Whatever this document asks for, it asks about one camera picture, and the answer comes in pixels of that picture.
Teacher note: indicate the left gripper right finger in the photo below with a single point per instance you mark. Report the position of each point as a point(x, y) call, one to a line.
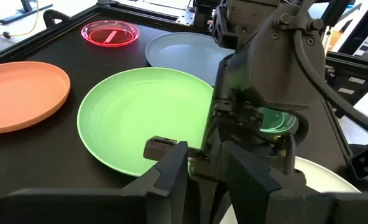
point(296, 208)

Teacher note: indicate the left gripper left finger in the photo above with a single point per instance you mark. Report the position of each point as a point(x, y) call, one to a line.
point(109, 205)

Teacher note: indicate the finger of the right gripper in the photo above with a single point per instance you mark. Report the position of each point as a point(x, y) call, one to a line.
point(159, 148)

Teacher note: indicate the large green plastic plate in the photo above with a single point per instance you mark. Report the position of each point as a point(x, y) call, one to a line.
point(140, 118)

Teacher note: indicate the white plastic plate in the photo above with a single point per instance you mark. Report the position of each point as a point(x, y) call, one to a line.
point(327, 177)

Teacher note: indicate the small green transparent plate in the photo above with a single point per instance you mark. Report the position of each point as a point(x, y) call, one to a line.
point(275, 121)

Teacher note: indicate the grey plastic plate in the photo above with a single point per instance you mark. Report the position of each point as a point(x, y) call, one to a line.
point(187, 53)

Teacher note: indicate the small red transparent plate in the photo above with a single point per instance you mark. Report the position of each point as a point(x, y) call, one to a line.
point(109, 35)

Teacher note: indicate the orange plastic plate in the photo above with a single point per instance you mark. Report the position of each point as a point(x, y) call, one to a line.
point(19, 96)

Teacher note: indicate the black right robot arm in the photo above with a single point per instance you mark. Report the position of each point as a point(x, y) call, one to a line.
point(264, 62)

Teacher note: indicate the black equipment cart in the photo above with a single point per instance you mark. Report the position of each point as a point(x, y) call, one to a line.
point(355, 68)

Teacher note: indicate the black floor stand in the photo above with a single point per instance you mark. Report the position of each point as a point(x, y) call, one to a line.
point(25, 12)

